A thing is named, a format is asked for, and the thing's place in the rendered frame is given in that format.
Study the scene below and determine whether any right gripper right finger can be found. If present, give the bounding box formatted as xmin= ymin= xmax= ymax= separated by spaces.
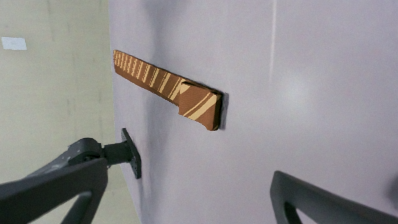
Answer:
xmin=269 ymin=170 xmax=398 ymax=224

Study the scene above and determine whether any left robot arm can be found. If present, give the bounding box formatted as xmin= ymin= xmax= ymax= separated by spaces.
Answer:
xmin=22 ymin=128 xmax=140 ymax=179

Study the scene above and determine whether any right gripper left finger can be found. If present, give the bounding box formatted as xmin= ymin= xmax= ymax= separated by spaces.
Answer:
xmin=0 ymin=158 xmax=109 ymax=224

